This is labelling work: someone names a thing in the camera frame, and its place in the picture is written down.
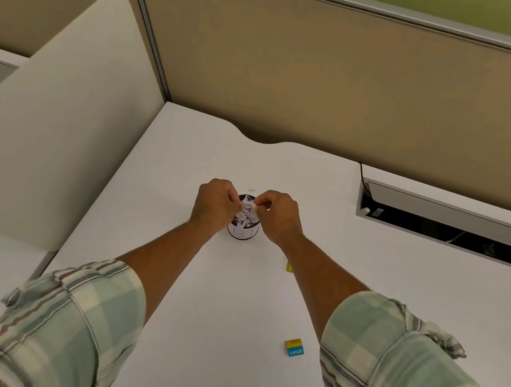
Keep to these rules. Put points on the person's right hand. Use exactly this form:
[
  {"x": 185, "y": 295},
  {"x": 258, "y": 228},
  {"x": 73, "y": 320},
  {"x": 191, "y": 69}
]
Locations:
[{"x": 280, "y": 220}]

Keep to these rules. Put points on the person's left hand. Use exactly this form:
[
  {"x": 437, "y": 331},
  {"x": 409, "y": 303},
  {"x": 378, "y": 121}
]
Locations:
[{"x": 214, "y": 205}]

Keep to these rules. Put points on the white paper cup black inside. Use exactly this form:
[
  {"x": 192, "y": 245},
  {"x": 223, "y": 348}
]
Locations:
[{"x": 241, "y": 233}]

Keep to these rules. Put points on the person's left forearm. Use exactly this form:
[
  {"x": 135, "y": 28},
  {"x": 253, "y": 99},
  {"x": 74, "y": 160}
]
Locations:
[{"x": 164, "y": 263}]

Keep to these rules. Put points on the person's right forearm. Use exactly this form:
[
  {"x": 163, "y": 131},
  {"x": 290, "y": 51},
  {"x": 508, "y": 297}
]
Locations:
[{"x": 319, "y": 281}]

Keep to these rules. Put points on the small blue yellow box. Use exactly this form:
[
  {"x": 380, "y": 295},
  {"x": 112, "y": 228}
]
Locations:
[
  {"x": 289, "y": 267},
  {"x": 294, "y": 348}
]

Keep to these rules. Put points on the white side divider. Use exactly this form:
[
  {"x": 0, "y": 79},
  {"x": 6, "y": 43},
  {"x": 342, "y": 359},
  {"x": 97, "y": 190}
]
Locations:
[{"x": 65, "y": 128}]

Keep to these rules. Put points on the green plaid shirt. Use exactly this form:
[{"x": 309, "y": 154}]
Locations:
[{"x": 64, "y": 325}]

